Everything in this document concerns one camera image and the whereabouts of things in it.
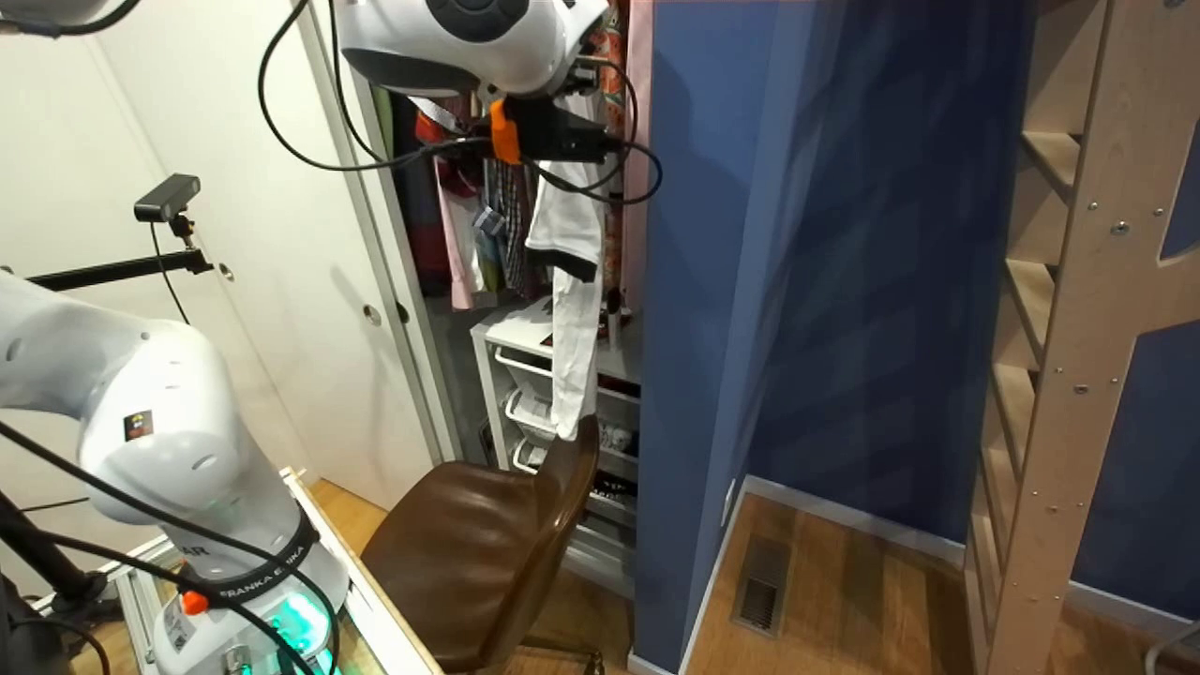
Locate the white drawer unit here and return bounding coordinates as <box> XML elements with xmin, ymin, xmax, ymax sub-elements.
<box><xmin>467</xmin><ymin>294</ymin><xmax>648</xmax><ymax>594</ymax></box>

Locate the white robot base cart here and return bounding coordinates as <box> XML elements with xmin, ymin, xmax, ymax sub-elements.
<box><xmin>109</xmin><ymin>467</ymin><xmax>448</xmax><ymax>675</ymax></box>

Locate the teal electronic device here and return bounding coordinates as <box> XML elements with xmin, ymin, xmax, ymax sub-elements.
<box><xmin>248</xmin><ymin>594</ymin><xmax>329</xmax><ymax>675</ymax></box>

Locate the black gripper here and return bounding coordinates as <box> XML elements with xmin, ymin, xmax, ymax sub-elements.
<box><xmin>514</xmin><ymin>97</ymin><xmax>619</xmax><ymax>165</ymax></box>

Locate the white shirt with black collar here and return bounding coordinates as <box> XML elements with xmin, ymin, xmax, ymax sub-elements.
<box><xmin>521</xmin><ymin>153</ymin><xmax>612</xmax><ymax>442</ymax></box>

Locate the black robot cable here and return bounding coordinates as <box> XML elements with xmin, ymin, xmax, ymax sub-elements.
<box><xmin>0</xmin><ymin>0</ymin><xmax>667</xmax><ymax>675</ymax></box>

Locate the dark floor vent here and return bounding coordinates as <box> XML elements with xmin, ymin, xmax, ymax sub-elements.
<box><xmin>736</xmin><ymin>534</ymin><xmax>796</xmax><ymax>633</ymax></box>

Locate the black camera on stand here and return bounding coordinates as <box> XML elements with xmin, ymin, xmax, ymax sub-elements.
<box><xmin>132</xmin><ymin>172</ymin><xmax>207</xmax><ymax>228</ymax></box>

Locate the red orange patterned shirt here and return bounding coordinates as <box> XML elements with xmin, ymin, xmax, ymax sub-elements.
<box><xmin>406</xmin><ymin>104</ymin><xmax>498</xmax><ymax>254</ymax></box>

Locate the black camera stand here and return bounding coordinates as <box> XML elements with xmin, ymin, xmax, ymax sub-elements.
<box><xmin>0</xmin><ymin>240</ymin><xmax>222</xmax><ymax>675</ymax></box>

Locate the pink hanging shirt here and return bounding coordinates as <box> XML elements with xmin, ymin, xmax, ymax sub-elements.
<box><xmin>441</xmin><ymin>185</ymin><xmax>488</xmax><ymax>317</ymax></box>

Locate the wooden ladder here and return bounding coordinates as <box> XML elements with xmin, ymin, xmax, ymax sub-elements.
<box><xmin>962</xmin><ymin>0</ymin><xmax>1200</xmax><ymax>675</ymax></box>

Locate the white closet door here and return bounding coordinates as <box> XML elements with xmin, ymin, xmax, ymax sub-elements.
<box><xmin>0</xmin><ymin>22</ymin><xmax>462</xmax><ymax>502</ymax></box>

